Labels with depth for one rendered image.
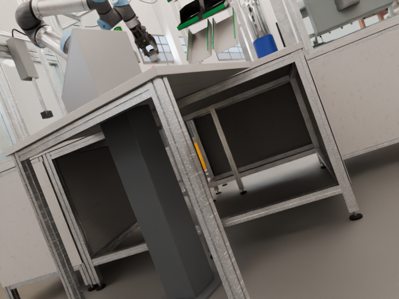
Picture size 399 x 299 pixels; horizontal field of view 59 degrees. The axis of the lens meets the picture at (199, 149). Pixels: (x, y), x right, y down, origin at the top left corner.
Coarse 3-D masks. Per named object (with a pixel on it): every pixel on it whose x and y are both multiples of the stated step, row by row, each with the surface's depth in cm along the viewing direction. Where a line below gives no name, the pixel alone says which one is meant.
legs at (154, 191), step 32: (128, 96) 112; (160, 96) 105; (64, 128) 131; (128, 128) 142; (128, 160) 146; (160, 160) 150; (192, 160) 108; (32, 192) 150; (128, 192) 150; (160, 192) 144; (192, 192) 107; (160, 224) 145; (192, 224) 155; (64, 256) 154; (160, 256) 149; (192, 256) 149; (224, 256) 107; (192, 288) 144; (224, 288) 110
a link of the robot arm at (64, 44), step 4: (68, 32) 153; (64, 36) 153; (68, 36) 152; (64, 40) 152; (68, 40) 151; (60, 44) 154; (64, 44) 153; (68, 44) 151; (64, 48) 154; (68, 48) 152; (64, 52) 157
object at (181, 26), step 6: (198, 0) 195; (186, 6) 210; (192, 6) 209; (198, 6) 209; (180, 12) 201; (186, 12) 210; (192, 12) 211; (198, 12) 209; (180, 18) 199; (186, 18) 207; (192, 18) 186; (198, 18) 185; (180, 24) 196; (186, 24) 188
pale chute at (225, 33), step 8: (232, 8) 194; (232, 16) 198; (216, 24) 202; (224, 24) 197; (232, 24) 193; (216, 32) 197; (224, 32) 193; (232, 32) 189; (216, 40) 192; (224, 40) 189; (232, 40) 185; (216, 48) 188; (224, 48) 185
